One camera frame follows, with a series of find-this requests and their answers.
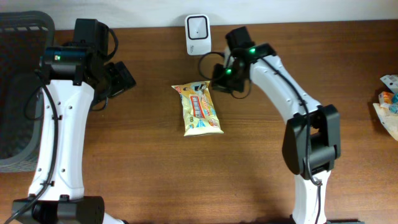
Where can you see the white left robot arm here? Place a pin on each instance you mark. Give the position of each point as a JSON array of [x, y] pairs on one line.
[[74, 79]]

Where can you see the dark grey plastic basket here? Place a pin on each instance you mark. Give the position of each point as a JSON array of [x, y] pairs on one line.
[[24, 37]]

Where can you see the white barcode scanner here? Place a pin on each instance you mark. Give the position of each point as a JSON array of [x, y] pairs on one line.
[[198, 34]]

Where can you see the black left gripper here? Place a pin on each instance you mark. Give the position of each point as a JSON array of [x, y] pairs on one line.
[[122, 78]]

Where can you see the yellow snack bag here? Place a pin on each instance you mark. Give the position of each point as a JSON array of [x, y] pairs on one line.
[[198, 110]]

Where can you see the clear blister pack white card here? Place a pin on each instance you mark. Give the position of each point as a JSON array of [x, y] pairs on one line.
[[391, 81]]

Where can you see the teal mouthwash bottle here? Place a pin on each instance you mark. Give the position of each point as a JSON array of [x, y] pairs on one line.
[[393, 107]]

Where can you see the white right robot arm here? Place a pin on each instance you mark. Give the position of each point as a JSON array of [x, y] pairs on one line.
[[312, 139]]

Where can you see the beige paper pouch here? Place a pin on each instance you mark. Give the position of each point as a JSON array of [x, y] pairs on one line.
[[387, 119]]

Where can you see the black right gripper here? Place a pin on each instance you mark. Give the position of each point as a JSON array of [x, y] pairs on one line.
[[221, 85]]

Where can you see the small orange box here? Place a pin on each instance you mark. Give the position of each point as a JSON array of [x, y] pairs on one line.
[[385, 99]]

